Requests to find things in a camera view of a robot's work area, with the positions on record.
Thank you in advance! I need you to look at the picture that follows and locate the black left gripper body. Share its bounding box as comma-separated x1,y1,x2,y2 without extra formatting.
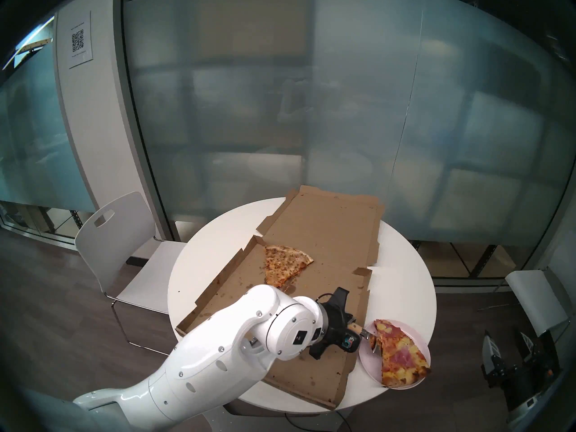
319,300,361,352

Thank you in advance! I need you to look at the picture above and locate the wooden handled metal spatula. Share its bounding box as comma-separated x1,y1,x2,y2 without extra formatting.
350,323,383,355

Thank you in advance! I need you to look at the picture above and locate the paper sign with QR code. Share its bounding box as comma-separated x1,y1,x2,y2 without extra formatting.
68,10,94,69

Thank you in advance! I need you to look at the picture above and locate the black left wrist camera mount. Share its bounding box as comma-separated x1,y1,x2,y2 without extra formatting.
310,288,351,360

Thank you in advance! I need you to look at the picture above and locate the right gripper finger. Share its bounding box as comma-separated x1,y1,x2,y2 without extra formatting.
515,330,536,360
482,331,503,374

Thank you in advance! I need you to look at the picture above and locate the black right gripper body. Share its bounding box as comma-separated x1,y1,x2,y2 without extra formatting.
483,329,561,410

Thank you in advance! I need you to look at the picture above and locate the grey base plate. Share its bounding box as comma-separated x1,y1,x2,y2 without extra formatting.
202,400,351,432

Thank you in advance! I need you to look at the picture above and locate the pink round plate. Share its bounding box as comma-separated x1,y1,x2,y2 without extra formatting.
359,320,432,390

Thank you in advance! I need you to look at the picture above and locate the cheese pizza slice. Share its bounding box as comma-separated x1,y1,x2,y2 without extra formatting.
263,245,315,288

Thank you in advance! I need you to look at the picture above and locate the white plain chair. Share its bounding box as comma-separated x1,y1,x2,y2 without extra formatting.
504,268,570,337

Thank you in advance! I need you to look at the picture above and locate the ham pineapple pizza slice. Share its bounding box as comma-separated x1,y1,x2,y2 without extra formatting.
373,319,432,388

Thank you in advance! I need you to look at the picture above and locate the white chair with handle hole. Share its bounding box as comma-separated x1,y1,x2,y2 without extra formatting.
74,191,187,356

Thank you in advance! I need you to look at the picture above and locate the open cardboard pizza box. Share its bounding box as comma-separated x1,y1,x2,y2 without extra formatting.
175,185,385,410

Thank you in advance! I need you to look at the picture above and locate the black floor cable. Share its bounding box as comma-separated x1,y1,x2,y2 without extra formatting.
284,411,351,432

